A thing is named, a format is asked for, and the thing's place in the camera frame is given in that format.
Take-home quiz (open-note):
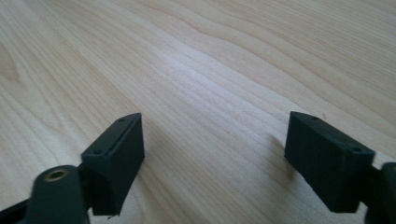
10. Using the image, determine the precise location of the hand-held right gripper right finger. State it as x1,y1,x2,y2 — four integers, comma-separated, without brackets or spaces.
283,111,376,214

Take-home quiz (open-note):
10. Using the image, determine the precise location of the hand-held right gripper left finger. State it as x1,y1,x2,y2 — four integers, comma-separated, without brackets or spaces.
80,112,146,217

